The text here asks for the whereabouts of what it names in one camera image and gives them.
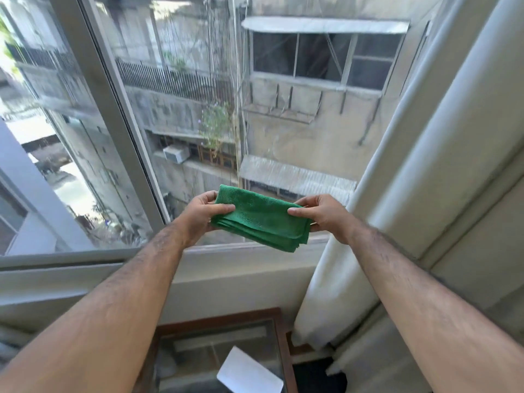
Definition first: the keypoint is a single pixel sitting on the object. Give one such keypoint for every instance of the white curtain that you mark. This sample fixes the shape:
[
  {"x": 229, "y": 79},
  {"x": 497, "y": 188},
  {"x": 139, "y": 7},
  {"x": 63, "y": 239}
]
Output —
[{"x": 413, "y": 175}]

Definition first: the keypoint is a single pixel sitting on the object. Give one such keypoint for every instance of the green microfiber cloth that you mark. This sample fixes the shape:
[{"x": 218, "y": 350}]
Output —
[{"x": 262, "y": 218}]

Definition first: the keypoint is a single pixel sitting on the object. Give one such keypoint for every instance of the person's left hand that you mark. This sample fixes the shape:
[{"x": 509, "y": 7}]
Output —
[{"x": 195, "y": 220}]

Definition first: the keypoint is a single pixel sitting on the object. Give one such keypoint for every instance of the person's left forearm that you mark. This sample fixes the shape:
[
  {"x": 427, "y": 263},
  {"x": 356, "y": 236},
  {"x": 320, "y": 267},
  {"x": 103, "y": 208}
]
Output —
[{"x": 96, "y": 311}]

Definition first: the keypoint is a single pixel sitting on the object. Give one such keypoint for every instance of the person's left thumb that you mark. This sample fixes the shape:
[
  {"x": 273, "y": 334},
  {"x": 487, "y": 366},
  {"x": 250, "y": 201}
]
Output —
[{"x": 221, "y": 209}]

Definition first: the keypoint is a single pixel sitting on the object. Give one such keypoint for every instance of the white air conditioner unit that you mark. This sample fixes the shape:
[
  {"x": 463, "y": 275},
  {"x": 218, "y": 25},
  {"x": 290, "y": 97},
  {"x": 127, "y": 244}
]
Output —
[{"x": 177, "y": 153}]

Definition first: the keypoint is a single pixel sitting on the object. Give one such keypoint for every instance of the person's right hand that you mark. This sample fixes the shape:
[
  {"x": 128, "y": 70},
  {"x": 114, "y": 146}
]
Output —
[{"x": 324, "y": 214}]

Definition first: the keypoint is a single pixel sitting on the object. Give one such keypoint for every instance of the corrugated metal awning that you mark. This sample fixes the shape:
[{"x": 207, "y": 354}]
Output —
[{"x": 294, "y": 178}]

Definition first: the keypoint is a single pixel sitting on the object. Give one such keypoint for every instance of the glass-top wooden side table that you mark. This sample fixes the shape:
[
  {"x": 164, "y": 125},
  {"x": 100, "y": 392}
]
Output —
[{"x": 213, "y": 347}]

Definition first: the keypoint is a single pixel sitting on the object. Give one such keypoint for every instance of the purple flowering plant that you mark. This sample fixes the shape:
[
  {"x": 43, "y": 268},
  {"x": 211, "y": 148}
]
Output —
[{"x": 215, "y": 124}]

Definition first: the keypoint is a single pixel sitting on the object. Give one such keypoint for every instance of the white window frame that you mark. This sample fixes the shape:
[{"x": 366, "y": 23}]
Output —
[{"x": 110, "y": 118}]

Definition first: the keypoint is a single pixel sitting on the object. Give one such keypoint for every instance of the neighbouring building window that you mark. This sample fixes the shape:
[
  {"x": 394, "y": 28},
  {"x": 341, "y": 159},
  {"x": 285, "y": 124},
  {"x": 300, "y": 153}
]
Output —
[{"x": 323, "y": 57}]

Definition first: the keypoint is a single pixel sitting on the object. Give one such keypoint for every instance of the black balcony railing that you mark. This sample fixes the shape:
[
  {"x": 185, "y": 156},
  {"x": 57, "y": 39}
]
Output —
[{"x": 174, "y": 79}]

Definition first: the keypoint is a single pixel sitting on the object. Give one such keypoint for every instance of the white paper sheet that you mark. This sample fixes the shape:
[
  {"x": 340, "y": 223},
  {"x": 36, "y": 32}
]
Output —
[{"x": 247, "y": 374}]

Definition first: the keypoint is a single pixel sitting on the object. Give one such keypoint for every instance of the person's right thumb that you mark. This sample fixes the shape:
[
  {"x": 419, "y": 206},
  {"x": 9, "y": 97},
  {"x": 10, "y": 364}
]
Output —
[{"x": 297, "y": 211}]

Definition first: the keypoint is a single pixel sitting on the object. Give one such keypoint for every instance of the person's right forearm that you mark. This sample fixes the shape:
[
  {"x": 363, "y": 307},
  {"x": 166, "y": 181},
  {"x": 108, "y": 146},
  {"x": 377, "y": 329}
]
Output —
[{"x": 425, "y": 311}]

